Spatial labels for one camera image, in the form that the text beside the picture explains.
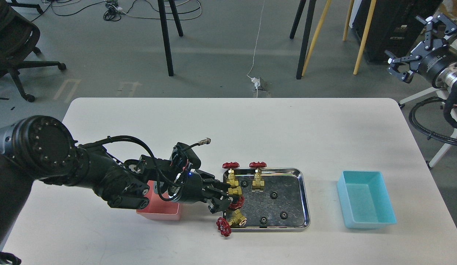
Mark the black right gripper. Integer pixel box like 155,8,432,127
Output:
384,14,457,89

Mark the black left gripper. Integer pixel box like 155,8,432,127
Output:
171,170,233,214

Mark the brass valve tray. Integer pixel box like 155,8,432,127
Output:
227,186,245,211
215,209,247,237

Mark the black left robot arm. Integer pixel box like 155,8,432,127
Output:
0,116,239,265

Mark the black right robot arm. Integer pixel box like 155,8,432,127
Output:
385,13,457,146

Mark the brass valve back left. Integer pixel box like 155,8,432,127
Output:
222,162,240,188

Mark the brass valve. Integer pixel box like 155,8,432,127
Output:
222,162,240,188
249,161,267,192

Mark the brass valve tray front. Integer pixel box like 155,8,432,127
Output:
215,209,247,237

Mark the brass valve back right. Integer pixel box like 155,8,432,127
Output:
249,161,267,192

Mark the pink plastic box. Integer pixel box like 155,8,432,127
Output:
136,180,181,221

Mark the black gear front right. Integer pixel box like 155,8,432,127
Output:
280,211,288,220

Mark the light blue plastic box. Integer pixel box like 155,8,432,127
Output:
337,170,397,229

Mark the black cabinet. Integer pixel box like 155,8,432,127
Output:
363,0,442,63

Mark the shiny metal tray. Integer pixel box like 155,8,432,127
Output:
222,168,310,232

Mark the yellow wooden leg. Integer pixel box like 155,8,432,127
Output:
342,0,354,42
301,0,331,77

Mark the black tripod leg centre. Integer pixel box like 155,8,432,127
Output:
289,0,316,80

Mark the black tripod left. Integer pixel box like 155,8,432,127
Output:
157,0,183,77

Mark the black office chair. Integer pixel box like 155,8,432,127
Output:
0,0,67,102

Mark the white power adapter with cable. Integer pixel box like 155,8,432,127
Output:
246,0,266,98

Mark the floor cables bundle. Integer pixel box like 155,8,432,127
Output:
37,0,202,22

